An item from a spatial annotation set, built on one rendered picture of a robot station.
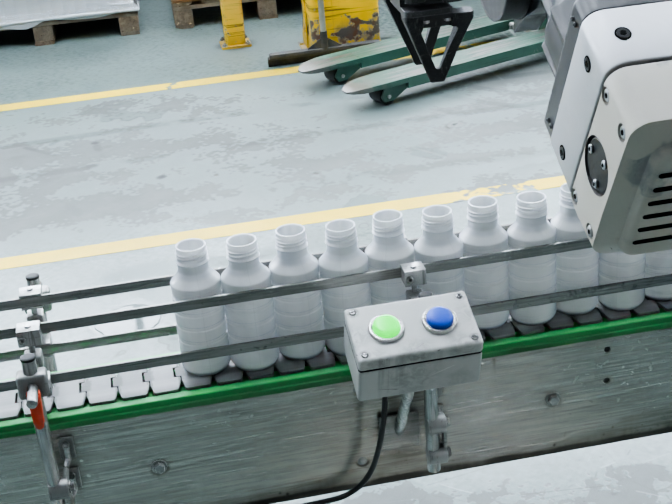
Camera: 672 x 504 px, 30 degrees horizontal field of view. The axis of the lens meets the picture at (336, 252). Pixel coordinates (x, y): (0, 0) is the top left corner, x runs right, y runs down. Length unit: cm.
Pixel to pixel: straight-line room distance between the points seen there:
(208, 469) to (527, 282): 45
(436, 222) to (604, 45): 80
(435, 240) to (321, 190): 308
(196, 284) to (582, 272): 48
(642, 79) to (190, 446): 96
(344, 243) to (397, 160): 332
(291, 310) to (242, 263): 9
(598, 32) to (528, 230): 83
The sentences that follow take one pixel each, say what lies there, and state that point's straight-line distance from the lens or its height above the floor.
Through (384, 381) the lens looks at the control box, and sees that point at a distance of 138.
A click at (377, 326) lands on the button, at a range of 136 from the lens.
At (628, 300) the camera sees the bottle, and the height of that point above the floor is 102.
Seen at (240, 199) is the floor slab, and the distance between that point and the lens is 457.
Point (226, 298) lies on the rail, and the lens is 147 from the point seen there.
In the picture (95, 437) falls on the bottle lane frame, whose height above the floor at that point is 96.
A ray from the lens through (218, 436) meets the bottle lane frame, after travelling 154.
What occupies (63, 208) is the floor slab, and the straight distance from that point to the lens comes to 471.
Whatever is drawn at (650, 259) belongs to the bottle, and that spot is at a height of 106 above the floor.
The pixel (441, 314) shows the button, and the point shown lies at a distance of 138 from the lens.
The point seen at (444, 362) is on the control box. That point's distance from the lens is 138.
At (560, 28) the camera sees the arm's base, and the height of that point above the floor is 157.
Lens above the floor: 178
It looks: 26 degrees down
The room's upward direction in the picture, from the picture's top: 5 degrees counter-clockwise
